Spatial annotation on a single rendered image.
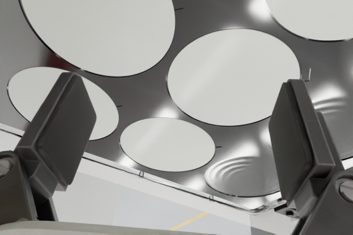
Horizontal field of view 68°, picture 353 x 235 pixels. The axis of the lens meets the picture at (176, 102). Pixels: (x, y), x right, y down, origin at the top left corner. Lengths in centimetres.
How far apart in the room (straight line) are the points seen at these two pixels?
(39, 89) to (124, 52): 9
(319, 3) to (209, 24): 6
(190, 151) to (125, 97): 10
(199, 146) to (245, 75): 10
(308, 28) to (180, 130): 14
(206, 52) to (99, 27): 7
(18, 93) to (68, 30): 9
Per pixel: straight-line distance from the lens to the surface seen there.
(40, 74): 24
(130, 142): 28
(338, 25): 19
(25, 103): 28
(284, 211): 41
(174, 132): 26
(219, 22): 18
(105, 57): 20
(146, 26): 18
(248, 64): 20
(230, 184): 35
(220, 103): 22
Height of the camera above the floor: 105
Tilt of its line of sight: 43 degrees down
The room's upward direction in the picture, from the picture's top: 173 degrees counter-clockwise
